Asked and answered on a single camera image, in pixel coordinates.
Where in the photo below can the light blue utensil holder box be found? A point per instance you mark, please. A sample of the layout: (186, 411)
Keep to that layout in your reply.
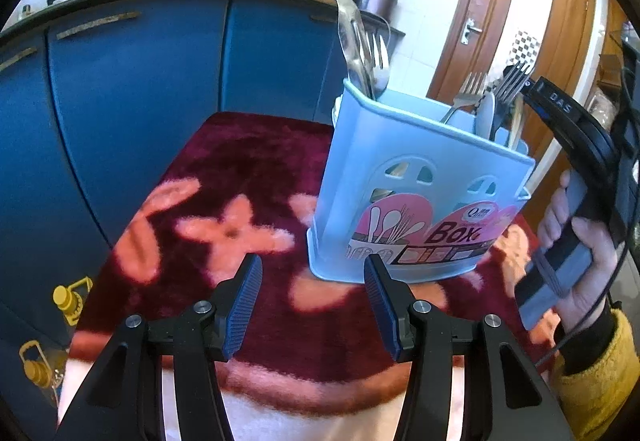
(350, 171)

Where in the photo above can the wooden chopstick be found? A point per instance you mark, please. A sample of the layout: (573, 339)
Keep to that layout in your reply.
(517, 121)

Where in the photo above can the small seasoning bottle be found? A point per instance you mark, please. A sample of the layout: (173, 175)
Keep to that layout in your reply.
(25, 12)

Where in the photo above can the silver fork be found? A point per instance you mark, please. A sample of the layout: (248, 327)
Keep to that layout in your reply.
(515, 78)

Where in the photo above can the silver table knife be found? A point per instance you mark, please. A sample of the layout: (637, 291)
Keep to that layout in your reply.
(352, 36)

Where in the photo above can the red flowered plush blanket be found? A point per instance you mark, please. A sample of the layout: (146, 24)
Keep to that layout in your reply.
(225, 161)

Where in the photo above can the dark rice cooker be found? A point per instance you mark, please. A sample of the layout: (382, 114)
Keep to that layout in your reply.
(375, 1)

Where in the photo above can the person's right forearm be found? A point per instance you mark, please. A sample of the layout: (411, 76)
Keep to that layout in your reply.
(600, 381)

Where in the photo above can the white spoon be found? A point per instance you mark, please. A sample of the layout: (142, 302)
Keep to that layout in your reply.
(485, 116)

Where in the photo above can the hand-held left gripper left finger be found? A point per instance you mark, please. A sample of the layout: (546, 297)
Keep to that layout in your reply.
(245, 306)

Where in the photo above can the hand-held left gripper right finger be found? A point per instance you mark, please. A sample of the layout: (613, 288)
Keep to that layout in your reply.
(382, 306)

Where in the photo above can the yellow capped bottle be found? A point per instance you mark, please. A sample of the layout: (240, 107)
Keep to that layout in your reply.
(37, 368)
(67, 301)

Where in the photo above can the person's right hand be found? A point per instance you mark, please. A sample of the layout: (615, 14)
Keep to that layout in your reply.
(595, 281)

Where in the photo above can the blue kitchen base cabinet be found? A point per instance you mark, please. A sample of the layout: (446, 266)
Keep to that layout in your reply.
(150, 96)

